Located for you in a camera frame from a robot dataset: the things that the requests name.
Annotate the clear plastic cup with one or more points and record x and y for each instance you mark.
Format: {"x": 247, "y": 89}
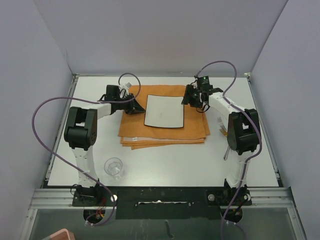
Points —
{"x": 114, "y": 168}

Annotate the aluminium left side rail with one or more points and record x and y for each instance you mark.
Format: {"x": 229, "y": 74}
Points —
{"x": 61, "y": 126}

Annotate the pink box corner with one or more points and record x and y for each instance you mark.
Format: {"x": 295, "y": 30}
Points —
{"x": 63, "y": 234}

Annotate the aluminium front frame rail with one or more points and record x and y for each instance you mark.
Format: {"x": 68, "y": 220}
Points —
{"x": 262, "y": 197}

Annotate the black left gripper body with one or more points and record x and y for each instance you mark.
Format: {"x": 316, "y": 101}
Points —
{"x": 128, "y": 107}

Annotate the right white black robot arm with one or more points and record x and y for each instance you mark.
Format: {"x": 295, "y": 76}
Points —
{"x": 243, "y": 125}

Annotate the silver metal fork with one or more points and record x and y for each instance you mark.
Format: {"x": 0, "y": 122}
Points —
{"x": 221, "y": 125}

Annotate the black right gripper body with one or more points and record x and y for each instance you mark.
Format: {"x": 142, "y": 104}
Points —
{"x": 192, "y": 97}

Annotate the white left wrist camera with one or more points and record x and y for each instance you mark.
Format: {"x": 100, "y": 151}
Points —
{"x": 126, "y": 86}

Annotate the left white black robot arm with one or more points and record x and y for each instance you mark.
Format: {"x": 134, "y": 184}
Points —
{"x": 81, "y": 131}

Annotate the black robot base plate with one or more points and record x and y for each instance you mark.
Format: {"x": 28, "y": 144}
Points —
{"x": 168, "y": 203}

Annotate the white square plate black rim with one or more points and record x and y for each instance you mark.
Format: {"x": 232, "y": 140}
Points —
{"x": 164, "y": 112}

